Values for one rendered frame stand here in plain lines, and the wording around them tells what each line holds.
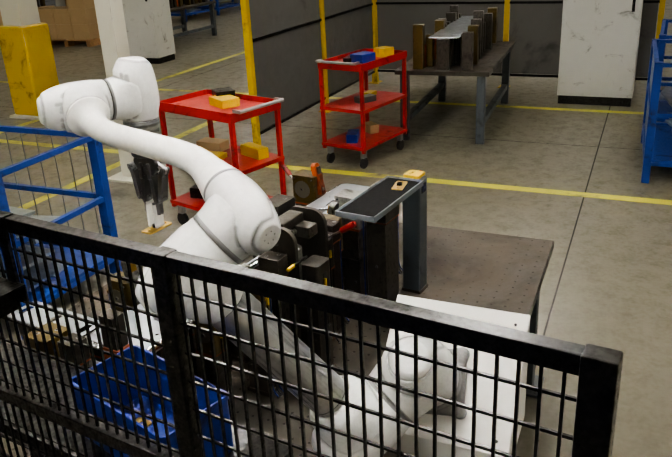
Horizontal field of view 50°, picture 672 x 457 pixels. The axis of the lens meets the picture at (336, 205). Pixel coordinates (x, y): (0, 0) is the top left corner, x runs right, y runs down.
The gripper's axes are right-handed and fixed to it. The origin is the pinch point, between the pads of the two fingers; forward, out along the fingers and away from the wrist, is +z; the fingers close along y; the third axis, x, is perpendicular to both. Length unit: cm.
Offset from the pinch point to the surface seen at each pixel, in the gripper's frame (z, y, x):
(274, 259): 17.4, 23.7, 19.6
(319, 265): 21.4, 32.8, 28.5
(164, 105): 40, -213, 227
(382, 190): 14, 31, 72
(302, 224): 13.7, 22.2, 36.9
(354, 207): 13, 30, 55
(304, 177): 24, -17, 99
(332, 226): 20, 24, 51
